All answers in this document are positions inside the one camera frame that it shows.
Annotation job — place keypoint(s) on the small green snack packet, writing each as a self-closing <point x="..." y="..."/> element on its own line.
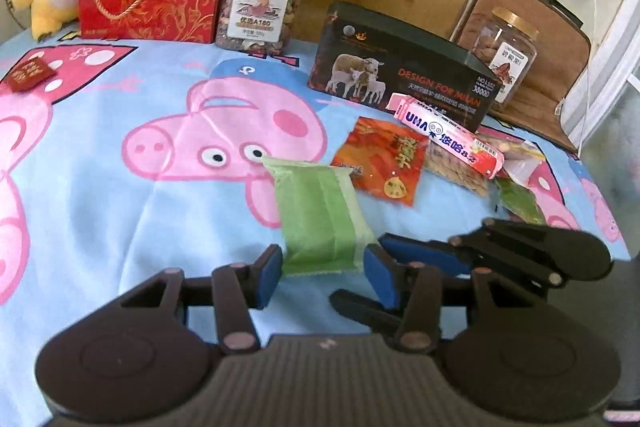
<point x="522" y="204"/>

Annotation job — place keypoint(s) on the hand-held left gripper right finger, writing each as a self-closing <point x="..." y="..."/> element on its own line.
<point x="377" y="278"/>

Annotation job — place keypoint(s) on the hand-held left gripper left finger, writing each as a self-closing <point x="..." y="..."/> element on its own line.
<point x="270" y="274"/>

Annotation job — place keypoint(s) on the clear bag of peanuts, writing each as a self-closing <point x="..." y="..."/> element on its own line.
<point x="452" y="171"/>

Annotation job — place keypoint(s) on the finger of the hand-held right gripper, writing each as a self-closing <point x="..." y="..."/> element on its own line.
<point x="425" y="254"/>
<point x="360" y="307"/>

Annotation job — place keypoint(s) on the clear yellow-edged snack packet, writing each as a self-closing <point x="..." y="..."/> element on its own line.
<point x="521" y="164"/>

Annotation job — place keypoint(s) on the red snack packet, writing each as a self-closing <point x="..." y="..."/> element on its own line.
<point x="380" y="157"/>

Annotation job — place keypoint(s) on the pink and white candy box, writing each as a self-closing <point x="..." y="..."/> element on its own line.
<point x="450" y="133"/>

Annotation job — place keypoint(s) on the cartoon pig printed blanket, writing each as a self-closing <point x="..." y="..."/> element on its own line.
<point x="125" y="207"/>

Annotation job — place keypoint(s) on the small red packet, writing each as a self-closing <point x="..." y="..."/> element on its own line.
<point x="30" y="74"/>

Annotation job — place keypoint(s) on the brown seat cushion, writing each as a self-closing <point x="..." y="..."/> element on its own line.
<point x="565" y="72"/>

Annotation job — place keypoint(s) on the small gold-lid nut jar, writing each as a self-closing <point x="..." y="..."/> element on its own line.
<point x="506" y="52"/>

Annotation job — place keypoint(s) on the black tin box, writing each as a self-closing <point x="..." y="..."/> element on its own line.
<point x="400" y="57"/>

